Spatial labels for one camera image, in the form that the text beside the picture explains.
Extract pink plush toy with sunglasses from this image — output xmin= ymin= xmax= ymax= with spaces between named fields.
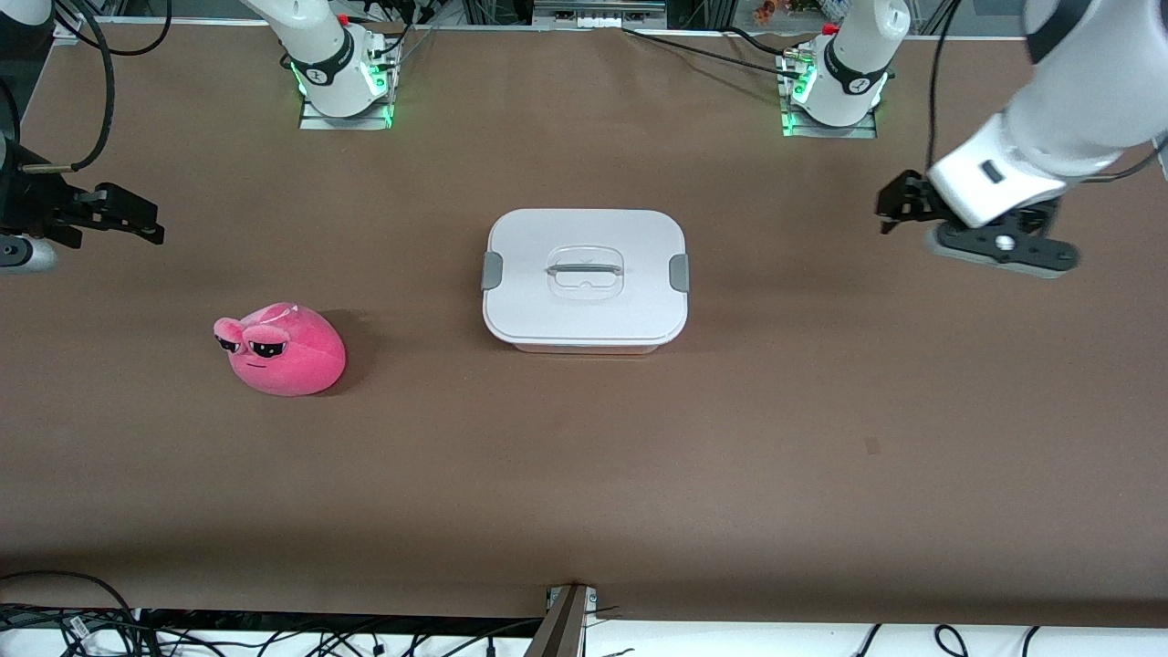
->
xmin=214 ymin=302 xmax=349 ymax=398

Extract white box lid grey latches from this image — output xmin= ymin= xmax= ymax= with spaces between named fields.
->
xmin=481 ymin=208 xmax=691 ymax=349

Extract grey metal connector box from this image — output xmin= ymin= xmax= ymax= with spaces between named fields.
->
xmin=532 ymin=0 xmax=669 ymax=26

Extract pink plastic box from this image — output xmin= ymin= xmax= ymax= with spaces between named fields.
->
xmin=509 ymin=338 xmax=665 ymax=356

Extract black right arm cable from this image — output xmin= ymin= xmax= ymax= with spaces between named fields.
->
xmin=18 ymin=0 xmax=174 ymax=174

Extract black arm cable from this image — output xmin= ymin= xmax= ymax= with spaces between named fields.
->
xmin=927 ymin=0 xmax=965 ymax=174
xmin=18 ymin=0 xmax=174 ymax=174

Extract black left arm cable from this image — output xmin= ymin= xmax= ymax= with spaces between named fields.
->
xmin=927 ymin=0 xmax=965 ymax=174

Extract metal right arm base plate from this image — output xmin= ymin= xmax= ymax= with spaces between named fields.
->
xmin=298 ymin=36 xmax=402 ymax=131

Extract long black base cable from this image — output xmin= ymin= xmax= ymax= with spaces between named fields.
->
xmin=620 ymin=26 xmax=813 ymax=83

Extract black looped floor cable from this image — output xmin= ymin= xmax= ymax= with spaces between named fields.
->
xmin=0 ymin=569 xmax=140 ymax=640

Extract aluminium profile post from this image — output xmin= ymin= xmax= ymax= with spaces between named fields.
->
xmin=524 ymin=584 xmax=600 ymax=657

